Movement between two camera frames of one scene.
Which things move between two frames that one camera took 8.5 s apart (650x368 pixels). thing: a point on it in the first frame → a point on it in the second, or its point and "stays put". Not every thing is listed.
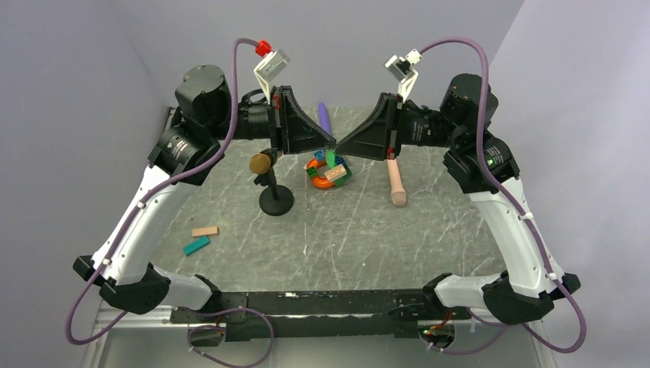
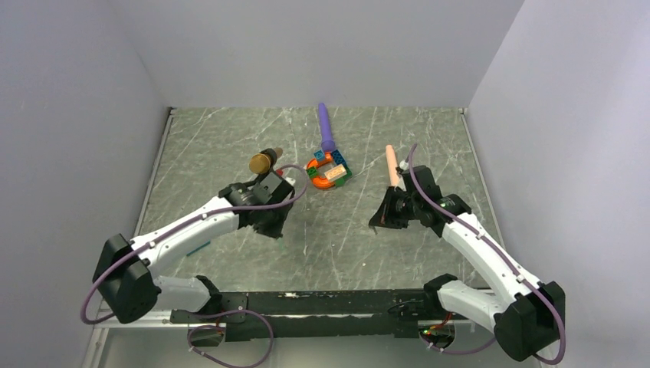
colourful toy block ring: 324,177 stays put
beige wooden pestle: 398,194 stays put
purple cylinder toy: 323,118 stays put
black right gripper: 372,139 → 385,216
